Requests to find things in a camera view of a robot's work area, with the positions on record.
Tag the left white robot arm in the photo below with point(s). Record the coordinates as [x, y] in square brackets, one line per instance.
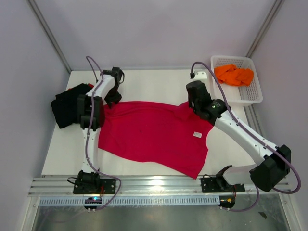
[91, 117]

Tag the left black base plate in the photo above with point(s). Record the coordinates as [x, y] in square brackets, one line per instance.
[108, 186]

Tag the aluminium side rail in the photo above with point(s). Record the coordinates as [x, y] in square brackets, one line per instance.
[253, 120]

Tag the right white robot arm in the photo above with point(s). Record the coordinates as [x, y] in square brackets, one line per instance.
[268, 168]

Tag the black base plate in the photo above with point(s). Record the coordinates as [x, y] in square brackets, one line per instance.
[108, 186]
[213, 184]

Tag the aluminium front rail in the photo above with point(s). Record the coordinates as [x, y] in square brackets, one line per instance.
[130, 186]

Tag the orange t shirt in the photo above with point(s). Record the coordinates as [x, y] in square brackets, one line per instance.
[233, 76]

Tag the black controller board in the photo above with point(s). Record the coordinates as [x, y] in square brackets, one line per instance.
[92, 203]
[226, 202]

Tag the left black controller board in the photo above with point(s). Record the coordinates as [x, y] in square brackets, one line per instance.
[92, 203]

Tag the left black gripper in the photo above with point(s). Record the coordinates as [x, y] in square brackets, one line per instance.
[115, 99]

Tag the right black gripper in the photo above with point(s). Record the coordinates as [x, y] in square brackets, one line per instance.
[189, 102]

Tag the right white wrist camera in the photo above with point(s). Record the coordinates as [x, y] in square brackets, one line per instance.
[199, 75]

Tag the white perforated plastic basket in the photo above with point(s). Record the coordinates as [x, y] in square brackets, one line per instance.
[239, 95]

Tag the right black controller board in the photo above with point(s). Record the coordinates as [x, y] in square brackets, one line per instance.
[226, 202]

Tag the black folded t shirt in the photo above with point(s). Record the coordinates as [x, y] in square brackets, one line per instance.
[64, 108]

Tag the magenta t shirt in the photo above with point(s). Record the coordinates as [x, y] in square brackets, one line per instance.
[170, 135]

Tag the red folded t shirt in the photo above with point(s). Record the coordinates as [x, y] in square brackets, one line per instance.
[82, 87]

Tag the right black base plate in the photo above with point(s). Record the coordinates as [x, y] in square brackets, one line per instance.
[213, 184]

